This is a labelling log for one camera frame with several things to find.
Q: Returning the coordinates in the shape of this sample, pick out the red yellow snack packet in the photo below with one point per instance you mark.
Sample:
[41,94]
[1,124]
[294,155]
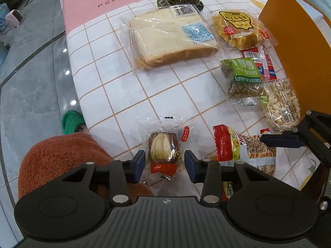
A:
[230,142]

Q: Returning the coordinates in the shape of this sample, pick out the green slipper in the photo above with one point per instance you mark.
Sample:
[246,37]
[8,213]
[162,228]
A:
[71,120]

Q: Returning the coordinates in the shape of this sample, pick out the green raisin packet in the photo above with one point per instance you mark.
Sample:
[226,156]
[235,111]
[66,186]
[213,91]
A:
[243,82]

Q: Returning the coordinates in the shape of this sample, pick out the sliced bread packet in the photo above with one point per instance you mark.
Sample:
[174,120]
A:
[165,36]

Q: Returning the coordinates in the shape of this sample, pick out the pink white checked tablecloth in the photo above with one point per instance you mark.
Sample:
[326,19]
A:
[108,69]

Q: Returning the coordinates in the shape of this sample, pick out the clear date walnut packet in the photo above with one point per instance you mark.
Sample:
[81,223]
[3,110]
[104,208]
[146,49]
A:
[164,147]

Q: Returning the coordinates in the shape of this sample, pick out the red sausage stick packet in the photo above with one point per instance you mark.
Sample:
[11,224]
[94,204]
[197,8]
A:
[269,68]
[252,55]

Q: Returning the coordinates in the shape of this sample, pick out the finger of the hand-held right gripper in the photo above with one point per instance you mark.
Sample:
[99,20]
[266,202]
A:
[325,201]
[281,140]

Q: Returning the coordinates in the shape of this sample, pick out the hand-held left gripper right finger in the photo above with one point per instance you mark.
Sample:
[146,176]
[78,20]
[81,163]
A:
[190,167]

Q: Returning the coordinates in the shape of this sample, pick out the clear peanut packet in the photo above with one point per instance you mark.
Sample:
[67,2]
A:
[281,103]

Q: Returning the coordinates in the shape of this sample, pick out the brown biscuit packet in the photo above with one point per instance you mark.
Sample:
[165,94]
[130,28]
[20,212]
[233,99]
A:
[261,149]

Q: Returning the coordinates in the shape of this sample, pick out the pink space heater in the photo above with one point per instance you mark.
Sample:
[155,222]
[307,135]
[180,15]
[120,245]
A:
[14,18]

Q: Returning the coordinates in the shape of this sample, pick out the yellow corn snack packet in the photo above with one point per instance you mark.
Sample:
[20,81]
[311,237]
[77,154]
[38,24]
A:
[235,28]

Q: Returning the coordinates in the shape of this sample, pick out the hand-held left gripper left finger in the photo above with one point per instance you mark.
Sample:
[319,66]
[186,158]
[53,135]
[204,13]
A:
[138,165]

